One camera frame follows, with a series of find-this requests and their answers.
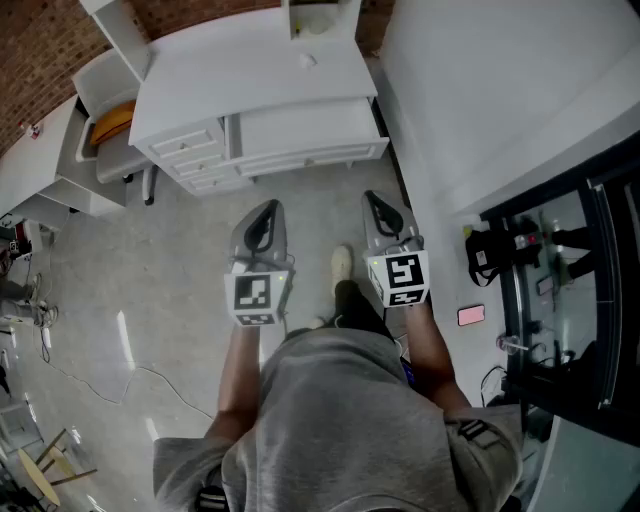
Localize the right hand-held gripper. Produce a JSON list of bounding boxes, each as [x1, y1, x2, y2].
[[362, 189, 432, 309]]

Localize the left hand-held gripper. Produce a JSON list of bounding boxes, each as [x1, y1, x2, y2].
[[223, 199, 296, 328]]

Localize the person's right forearm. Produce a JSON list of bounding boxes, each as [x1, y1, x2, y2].
[[402, 303, 474, 417]]

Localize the person's left forearm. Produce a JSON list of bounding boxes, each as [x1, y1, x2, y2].
[[207, 322, 265, 442]]

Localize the small white desk drawer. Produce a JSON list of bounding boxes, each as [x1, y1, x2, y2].
[[185, 171, 237, 195], [148, 127, 222, 161], [168, 152, 227, 177]]

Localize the person's white shoe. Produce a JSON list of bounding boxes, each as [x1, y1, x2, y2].
[[330, 244, 355, 296]]

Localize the person's black trousers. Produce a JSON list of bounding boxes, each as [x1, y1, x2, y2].
[[312, 279, 396, 346]]

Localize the black bag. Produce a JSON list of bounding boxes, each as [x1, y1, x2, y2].
[[464, 228, 517, 289]]

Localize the pink phone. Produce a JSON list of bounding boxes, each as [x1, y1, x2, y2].
[[456, 303, 487, 328]]

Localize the white desk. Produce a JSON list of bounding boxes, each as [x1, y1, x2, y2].
[[128, 8, 391, 197]]

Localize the plastic cup with straw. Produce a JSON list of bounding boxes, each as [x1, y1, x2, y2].
[[496, 333, 530, 357]]

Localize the orange cushion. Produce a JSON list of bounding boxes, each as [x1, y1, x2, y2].
[[89, 99, 137, 146]]

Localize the person's grey shirt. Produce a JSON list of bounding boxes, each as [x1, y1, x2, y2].
[[152, 327, 525, 512]]

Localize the white desk hutch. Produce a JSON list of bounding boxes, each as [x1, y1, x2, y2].
[[285, 0, 362, 45]]

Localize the white chair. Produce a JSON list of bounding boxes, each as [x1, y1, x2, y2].
[[73, 47, 159, 206]]

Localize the black glass cabinet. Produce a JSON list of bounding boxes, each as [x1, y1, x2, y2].
[[478, 158, 640, 437]]

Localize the white side table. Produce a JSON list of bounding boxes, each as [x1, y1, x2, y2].
[[0, 93, 127, 232]]

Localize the tall white shelf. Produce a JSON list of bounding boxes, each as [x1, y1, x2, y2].
[[79, 0, 152, 82]]

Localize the wooden stool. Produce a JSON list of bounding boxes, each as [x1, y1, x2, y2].
[[17, 427, 99, 509]]

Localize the black floor cable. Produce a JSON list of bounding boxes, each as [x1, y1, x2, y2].
[[479, 364, 512, 409]]

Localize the black shoulder strap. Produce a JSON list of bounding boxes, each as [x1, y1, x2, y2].
[[193, 484, 230, 512], [457, 418, 504, 450]]

